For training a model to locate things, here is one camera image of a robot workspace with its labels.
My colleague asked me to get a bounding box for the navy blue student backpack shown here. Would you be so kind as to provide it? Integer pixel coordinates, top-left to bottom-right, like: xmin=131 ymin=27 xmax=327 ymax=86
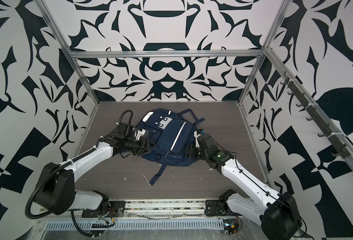
xmin=136 ymin=109 xmax=205 ymax=186

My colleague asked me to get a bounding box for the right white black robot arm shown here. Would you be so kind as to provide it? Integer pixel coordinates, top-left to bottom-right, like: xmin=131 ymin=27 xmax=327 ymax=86
xmin=187 ymin=130 xmax=304 ymax=240

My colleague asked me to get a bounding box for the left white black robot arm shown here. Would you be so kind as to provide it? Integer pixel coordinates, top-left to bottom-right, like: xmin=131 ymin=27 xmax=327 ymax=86
xmin=25 ymin=123 xmax=156 ymax=219

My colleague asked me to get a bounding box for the green circuit board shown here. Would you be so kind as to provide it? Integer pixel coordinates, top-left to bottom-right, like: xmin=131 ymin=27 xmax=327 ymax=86
xmin=223 ymin=218 xmax=243 ymax=236

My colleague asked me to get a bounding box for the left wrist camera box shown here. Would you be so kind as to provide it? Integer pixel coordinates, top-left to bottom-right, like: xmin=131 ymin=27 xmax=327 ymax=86
xmin=135 ymin=129 xmax=146 ymax=141

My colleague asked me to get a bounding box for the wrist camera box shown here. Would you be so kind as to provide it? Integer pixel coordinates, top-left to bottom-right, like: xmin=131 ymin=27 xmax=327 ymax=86
xmin=194 ymin=129 xmax=205 ymax=148
xmin=135 ymin=129 xmax=146 ymax=141

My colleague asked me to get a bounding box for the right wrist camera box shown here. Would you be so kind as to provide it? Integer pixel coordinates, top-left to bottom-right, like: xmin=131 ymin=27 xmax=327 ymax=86
xmin=194 ymin=129 xmax=205 ymax=148

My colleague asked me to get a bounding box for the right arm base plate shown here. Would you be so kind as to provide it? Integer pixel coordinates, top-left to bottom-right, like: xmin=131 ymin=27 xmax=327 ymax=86
xmin=204 ymin=200 xmax=243 ymax=217

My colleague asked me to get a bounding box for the aluminium front rail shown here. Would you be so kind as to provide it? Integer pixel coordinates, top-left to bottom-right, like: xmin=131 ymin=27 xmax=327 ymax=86
xmin=35 ymin=196 xmax=292 ymax=222

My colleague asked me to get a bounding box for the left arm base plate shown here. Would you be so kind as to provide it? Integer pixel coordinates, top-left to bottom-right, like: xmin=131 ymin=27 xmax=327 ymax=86
xmin=81 ymin=201 xmax=126 ymax=218

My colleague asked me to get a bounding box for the white slotted cable duct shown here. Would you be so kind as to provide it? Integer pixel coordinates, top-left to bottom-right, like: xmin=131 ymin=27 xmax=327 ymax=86
xmin=44 ymin=218 xmax=225 ymax=231

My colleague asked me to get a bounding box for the black corrugated cable hose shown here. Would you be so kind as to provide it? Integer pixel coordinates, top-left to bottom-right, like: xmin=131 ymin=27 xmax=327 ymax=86
xmin=24 ymin=109 xmax=134 ymax=238

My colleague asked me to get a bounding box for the wall hook rack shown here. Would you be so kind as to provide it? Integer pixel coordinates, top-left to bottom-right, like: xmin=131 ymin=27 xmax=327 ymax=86
xmin=282 ymin=73 xmax=351 ymax=159

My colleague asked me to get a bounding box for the aluminium cage frame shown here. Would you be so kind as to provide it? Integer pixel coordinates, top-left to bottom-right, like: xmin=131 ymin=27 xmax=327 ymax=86
xmin=35 ymin=1 xmax=353 ymax=171

